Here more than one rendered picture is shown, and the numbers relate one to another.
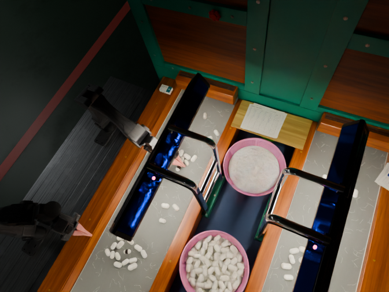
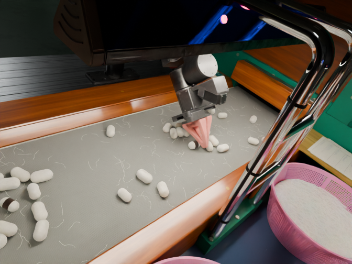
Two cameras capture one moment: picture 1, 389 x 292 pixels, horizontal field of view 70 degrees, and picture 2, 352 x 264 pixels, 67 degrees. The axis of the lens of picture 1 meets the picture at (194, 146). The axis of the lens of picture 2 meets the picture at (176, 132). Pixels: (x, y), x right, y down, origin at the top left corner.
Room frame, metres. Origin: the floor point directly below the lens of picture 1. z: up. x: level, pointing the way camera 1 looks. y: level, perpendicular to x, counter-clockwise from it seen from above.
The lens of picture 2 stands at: (-0.05, 0.22, 1.16)
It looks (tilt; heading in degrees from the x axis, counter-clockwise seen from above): 36 degrees down; 353
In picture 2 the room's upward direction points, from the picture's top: 19 degrees clockwise
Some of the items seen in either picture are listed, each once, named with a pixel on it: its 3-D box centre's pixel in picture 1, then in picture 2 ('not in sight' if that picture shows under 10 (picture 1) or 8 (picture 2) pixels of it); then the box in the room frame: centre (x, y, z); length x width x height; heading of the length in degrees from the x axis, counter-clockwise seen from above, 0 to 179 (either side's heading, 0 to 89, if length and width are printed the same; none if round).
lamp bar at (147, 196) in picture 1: (162, 148); (248, 19); (0.44, 0.11, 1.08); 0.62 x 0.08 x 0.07; 138
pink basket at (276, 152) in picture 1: (253, 168); (315, 216); (0.37, -0.22, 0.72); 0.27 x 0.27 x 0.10
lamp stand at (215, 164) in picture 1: (190, 175); (240, 129); (0.38, 0.05, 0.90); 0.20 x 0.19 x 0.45; 138
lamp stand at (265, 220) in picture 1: (293, 216); not in sight; (0.11, -0.25, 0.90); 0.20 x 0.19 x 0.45; 138
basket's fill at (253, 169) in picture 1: (253, 170); (312, 219); (0.37, -0.22, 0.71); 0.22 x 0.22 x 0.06
